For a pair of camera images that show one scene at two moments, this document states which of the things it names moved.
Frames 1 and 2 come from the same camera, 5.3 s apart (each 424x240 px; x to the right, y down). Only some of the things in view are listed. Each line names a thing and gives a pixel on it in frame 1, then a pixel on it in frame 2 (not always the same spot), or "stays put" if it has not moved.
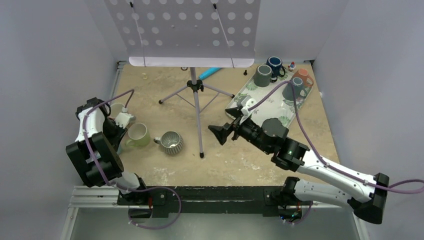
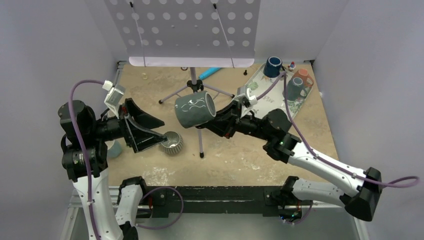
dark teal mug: x=287 y=93 stays put
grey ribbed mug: x=171 y=141 stays put
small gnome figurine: x=292 y=66 stays put
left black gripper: x=115 y=140 to x=139 y=138
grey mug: x=263 y=75 to x=195 y=109
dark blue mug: x=276 y=64 stays put
